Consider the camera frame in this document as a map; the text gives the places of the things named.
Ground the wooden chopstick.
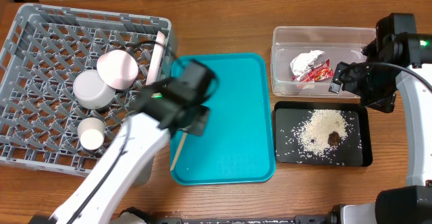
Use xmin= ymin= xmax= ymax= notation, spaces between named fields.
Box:
xmin=170 ymin=132 xmax=188 ymax=171

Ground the small pink plate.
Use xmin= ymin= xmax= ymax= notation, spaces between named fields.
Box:
xmin=97 ymin=49 xmax=138 ymax=90

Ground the brown food scrap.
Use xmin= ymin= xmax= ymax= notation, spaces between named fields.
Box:
xmin=327 ymin=132 xmax=342 ymax=146

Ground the grey bowl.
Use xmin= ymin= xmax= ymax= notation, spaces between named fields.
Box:
xmin=73 ymin=69 xmax=115 ymax=109

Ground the clear plastic bin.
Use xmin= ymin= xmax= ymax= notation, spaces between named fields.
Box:
xmin=271 ymin=26 xmax=376 ymax=99

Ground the black waste tray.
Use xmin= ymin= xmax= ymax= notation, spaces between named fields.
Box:
xmin=273 ymin=101 xmax=373 ymax=167

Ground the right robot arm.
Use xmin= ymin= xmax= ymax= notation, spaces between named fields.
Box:
xmin=326 ymin=13 xmax=431 ymax=224

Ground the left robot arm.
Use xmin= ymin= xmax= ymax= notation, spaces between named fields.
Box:
xmin=30 ymin=59 xmax=219 ymax=223

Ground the rice pile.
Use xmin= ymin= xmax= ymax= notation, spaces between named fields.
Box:
xmin=274 ymin=108 xmax=363 ymax=166

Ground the white cup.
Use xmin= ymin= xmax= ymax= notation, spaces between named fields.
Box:
xmin=77 ymin=117 xmax=105 ymax=150

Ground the grey dishwasher rack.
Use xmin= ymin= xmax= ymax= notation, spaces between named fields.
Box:
xmin=1 ymin=3 xmax=177 ymax=177

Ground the teal serving tray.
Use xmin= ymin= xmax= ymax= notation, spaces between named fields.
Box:
xmin=171 ymin=53 xmax=276 ymax=186

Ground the large white plate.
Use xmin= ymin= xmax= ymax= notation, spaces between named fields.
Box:
xmin=146 ymin=31 xmax=165 ymax=85

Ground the red snack wrapper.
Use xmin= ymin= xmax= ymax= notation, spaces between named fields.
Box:
xmin=290 ymin=50 xmax=334 ymax=82

